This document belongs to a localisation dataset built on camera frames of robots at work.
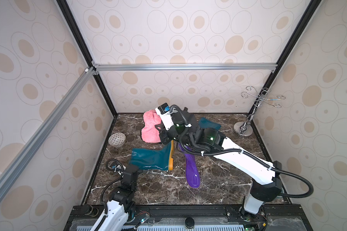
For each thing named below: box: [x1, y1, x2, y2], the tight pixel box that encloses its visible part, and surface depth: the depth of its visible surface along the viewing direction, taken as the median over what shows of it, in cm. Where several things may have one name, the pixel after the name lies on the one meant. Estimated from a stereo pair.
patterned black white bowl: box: [107, 132, 127, 147], surface depth 102 cm
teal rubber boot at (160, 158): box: [129, 140, 174, 171], surface depth 89 cm
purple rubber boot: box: [177, 142, 201, 189], surface depth 84 cm
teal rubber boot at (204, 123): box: [198, 116, 222, 130], surface depth 115 cm
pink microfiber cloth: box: [141, 109, 162, 143], surface depth 61 cm
